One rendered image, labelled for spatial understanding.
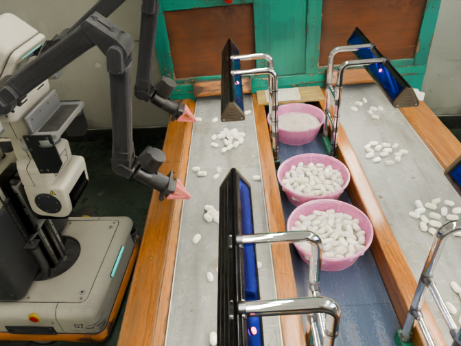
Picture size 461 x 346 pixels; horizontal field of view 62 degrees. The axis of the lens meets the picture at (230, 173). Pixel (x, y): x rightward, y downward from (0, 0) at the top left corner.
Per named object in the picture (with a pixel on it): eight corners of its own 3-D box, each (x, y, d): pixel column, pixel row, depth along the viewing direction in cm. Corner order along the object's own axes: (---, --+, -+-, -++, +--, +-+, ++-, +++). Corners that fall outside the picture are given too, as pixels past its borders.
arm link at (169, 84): (138, 85, 162) (135, 95, 156) (151, 64, 156) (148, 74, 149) (164, 99, 167) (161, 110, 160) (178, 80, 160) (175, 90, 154)
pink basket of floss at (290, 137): (300, 156, 171) (300, 137, 165) (256, 136, 187) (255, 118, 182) (335, 131, 185) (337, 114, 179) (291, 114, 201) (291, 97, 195)
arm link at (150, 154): (120, 154, 129) (112, 170, 122) (136, 131, 123) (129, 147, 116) (151, 171, 133) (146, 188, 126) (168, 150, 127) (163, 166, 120)
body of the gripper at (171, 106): (184, 100, 167) (169, 90, 164) (182, 112, 159) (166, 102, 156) (176, 111, 170) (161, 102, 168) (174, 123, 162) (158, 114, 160)
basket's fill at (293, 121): (274, 147, 177) (274, 136, 174) (269, 122, 195) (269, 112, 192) (324, 143, 176) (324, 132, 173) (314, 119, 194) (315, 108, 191)
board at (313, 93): (258, 106, 193) (258, 104, 192) (256, 93, 205) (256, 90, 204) (324, 100, 191) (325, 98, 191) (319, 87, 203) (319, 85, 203)
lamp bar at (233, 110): (221, 123, 127) (218, 103, 123) (221, 54, 177) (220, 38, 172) (245, 121, 127) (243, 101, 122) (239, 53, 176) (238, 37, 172)
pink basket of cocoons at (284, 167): (299, 225, 137) (300, 205, 132) (266, 183, 158) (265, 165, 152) (362, 202, 144) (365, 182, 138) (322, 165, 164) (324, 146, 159)
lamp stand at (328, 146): (330, 165, 164) (338, 64, 137) (320, 140, 180) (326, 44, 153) (375, 162, 163) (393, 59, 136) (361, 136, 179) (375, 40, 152)
